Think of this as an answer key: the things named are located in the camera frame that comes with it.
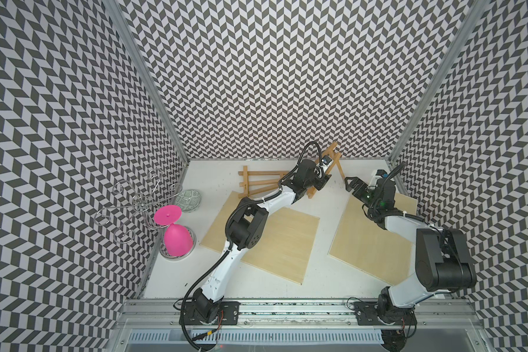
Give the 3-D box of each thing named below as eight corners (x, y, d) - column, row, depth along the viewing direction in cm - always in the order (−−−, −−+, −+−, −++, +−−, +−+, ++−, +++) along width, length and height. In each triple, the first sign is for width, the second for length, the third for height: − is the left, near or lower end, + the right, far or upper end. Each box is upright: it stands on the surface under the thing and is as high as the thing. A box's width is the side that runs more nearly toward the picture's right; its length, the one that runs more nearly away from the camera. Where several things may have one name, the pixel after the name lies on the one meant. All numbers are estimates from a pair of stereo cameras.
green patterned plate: (176, 207, 103) (171, 200, 98) (192, 193, 109) (188, 185, 104) (190, 217, 100) (185, 210, 95) (205, 202, 105) (202, 194, 100)
